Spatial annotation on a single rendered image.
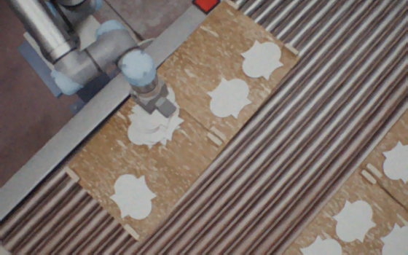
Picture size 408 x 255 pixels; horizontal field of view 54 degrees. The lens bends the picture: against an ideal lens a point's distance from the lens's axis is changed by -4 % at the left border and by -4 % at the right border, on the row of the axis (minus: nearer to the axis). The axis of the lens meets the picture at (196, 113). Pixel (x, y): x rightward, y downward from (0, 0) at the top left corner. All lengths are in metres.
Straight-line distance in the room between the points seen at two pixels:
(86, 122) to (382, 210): 1.02
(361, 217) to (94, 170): 0.87
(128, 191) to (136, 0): 1.57
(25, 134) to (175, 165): 1.37
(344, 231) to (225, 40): 0.75
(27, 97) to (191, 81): 1.40
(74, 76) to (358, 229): 0.96
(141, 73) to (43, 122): 1.61
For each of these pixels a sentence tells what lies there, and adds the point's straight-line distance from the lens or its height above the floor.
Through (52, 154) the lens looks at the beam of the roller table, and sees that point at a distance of 1.49.
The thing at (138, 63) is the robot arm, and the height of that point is 1.38.
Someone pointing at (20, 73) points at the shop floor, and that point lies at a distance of 2.69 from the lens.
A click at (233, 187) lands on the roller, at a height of 0.92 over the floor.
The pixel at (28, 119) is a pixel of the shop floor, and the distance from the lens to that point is 2.58.
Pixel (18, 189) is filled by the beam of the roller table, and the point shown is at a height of 0.91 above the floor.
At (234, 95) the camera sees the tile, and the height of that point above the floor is 0.95.
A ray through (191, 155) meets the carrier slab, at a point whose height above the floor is 0.94.
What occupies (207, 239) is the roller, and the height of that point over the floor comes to 0.92.
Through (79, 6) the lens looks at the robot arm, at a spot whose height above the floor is 1.12.
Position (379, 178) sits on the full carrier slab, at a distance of 1.47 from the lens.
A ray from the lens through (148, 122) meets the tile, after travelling 1.33.
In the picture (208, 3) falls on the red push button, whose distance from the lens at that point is 1.57.
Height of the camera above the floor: 2.29
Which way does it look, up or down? 75 degrees down
